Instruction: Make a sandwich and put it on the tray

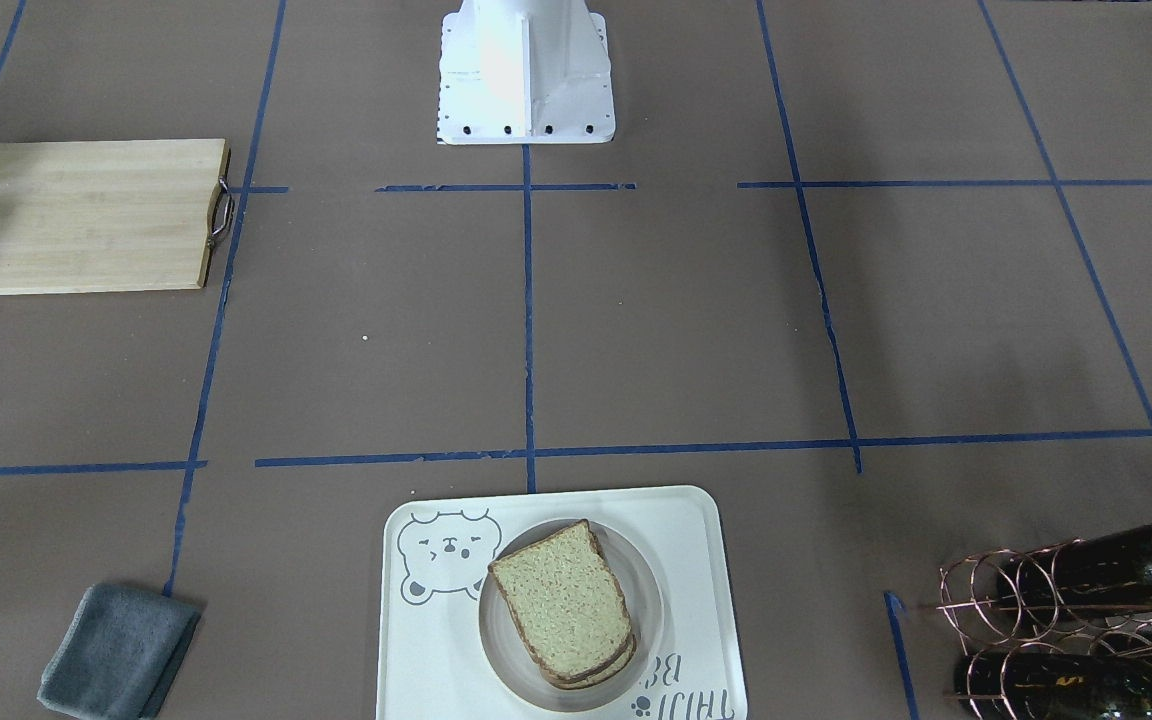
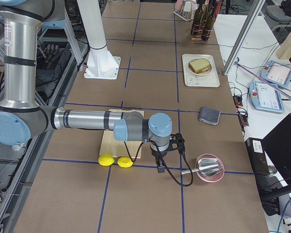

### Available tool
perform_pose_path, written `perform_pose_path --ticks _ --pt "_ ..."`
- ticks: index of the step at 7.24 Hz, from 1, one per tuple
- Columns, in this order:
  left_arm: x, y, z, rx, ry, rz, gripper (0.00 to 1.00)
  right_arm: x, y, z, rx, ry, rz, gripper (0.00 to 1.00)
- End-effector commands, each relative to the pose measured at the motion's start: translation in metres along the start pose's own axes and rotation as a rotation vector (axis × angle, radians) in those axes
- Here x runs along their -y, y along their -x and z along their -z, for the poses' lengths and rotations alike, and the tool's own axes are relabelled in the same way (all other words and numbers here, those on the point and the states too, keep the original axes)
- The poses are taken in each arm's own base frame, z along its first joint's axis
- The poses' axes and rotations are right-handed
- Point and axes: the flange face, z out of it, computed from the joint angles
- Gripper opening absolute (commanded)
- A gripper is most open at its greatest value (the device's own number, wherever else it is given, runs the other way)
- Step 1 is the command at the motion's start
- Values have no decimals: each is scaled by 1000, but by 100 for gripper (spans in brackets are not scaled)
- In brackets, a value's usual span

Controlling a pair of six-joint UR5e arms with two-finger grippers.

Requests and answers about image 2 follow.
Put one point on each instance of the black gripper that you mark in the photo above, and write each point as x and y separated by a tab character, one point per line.
159	154

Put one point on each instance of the bread slice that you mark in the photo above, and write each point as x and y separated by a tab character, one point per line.
199	65

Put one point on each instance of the cream bear tray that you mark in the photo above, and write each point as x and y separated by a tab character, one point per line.
191	80

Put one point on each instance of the yellow lemon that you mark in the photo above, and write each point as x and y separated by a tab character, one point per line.
124	162
106	160

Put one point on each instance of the metal scoop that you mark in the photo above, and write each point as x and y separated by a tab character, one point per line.
206	167

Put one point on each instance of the wooden cutting board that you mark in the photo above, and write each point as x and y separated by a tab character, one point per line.
109	145

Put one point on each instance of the pink bowl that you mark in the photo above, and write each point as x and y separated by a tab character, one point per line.
215	178

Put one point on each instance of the blue teach pendant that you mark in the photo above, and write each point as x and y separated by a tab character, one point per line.
276	73
265	98

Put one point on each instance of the black monitor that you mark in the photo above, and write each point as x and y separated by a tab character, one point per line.
277	145

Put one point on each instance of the dark green wine bottle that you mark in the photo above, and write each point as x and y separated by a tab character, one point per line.
198	16

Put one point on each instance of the copper wire bottle rack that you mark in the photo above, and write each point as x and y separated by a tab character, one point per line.
200	30

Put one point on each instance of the white wire cup rack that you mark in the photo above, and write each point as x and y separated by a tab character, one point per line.
185	9

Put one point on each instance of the aluminium frame post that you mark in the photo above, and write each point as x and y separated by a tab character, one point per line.
250	19

